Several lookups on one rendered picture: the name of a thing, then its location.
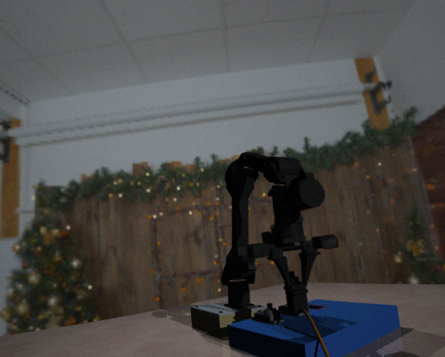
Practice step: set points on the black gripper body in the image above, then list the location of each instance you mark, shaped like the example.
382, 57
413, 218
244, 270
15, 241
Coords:
289, 230

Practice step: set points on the blue flat panel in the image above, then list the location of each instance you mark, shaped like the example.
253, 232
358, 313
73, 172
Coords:
343, 326

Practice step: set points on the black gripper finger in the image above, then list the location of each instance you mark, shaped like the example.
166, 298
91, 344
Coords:
306, 261
282, 265

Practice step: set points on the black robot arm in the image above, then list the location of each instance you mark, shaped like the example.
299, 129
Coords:
294, 190

